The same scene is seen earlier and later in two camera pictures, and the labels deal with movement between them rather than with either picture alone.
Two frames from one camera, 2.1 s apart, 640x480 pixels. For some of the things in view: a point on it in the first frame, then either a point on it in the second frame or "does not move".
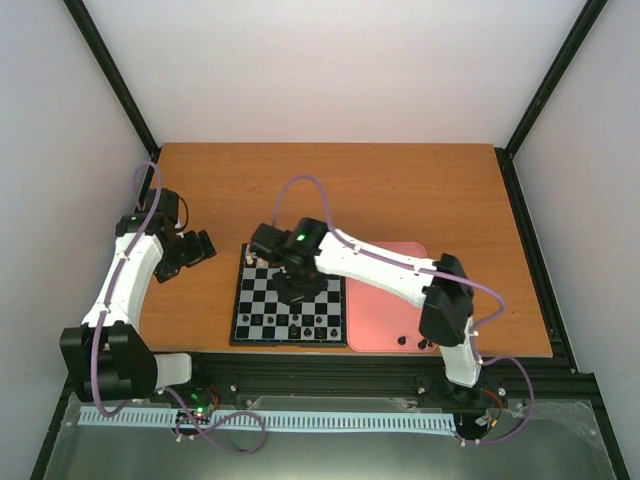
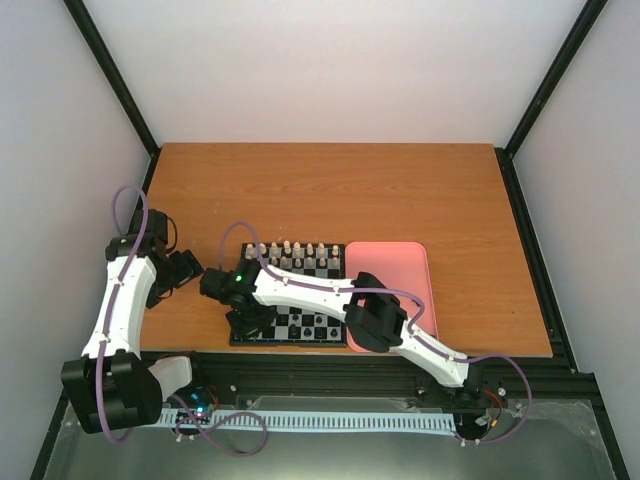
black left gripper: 198,253 → 188,268
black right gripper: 287,296 → 246,332
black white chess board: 262,318 does not move
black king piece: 294,332 does not move
